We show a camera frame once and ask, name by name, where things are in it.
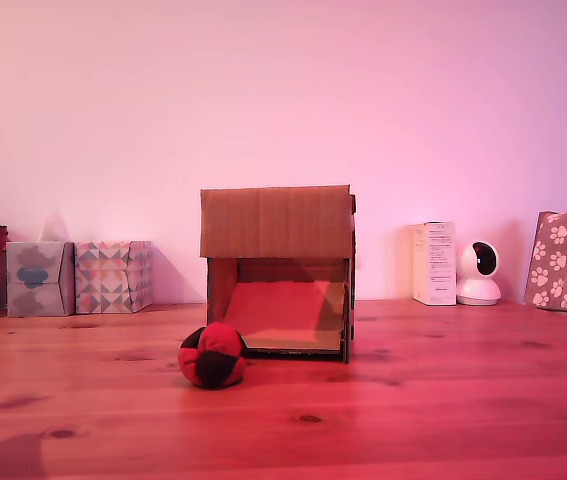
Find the red and black footbag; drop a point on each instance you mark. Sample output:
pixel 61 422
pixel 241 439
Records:
pixel 213 361

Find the cardboard dice tower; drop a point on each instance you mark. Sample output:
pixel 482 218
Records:
pixel 275 225

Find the white printed carton box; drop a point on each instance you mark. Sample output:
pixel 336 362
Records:
pixel 435 265

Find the triangle pattern tissue box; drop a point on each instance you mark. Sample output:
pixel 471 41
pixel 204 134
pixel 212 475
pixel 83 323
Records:
pixel 113 277

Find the white tissue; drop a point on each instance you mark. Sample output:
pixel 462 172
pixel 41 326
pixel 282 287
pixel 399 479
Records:
pixel 53 227

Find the grey cloud print tissue box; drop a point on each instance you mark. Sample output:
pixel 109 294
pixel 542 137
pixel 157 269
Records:
pixel 33 280

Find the small white round camera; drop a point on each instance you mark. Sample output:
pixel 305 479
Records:
pixel 478 280

